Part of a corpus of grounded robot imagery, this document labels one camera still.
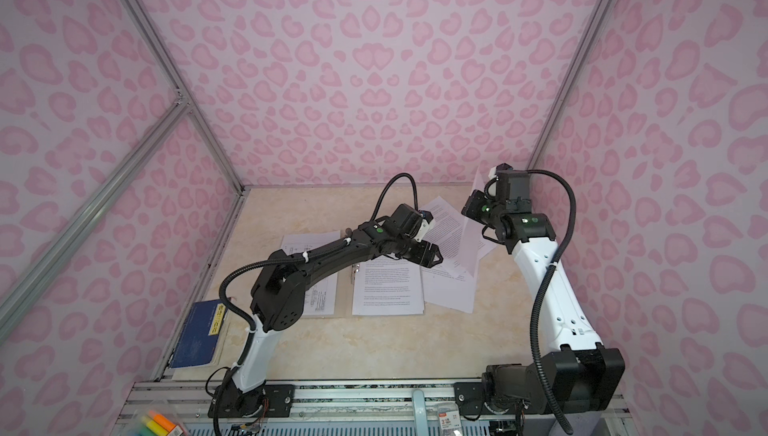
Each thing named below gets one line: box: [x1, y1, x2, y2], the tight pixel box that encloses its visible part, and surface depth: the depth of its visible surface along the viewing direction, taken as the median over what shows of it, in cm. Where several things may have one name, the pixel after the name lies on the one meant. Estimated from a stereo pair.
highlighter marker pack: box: [129, 410, 184, 436], surface depth 71 cm
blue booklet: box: [170, 299, 228, 369], surface depth 84 cm
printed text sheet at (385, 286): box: [352, 255, 425, 316], surface depth 93 cm
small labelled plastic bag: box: [437, 402, 463, 436], surface depth 70 cm
